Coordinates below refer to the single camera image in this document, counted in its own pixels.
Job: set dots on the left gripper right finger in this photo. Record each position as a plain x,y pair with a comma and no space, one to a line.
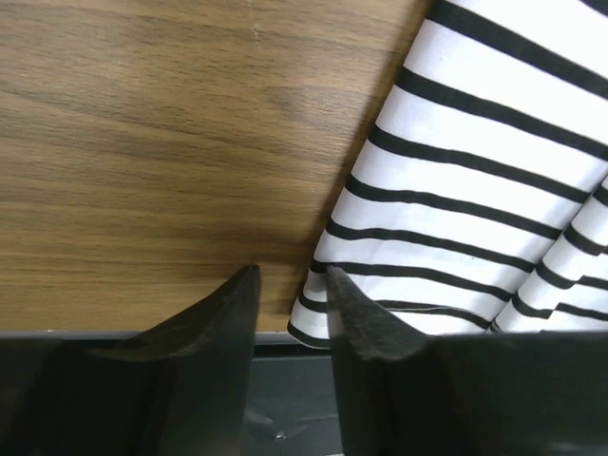
403,392

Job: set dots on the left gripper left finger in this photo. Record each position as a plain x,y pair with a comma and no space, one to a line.
178,388

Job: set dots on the black white striped tank top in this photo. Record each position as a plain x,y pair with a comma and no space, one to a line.
478,202

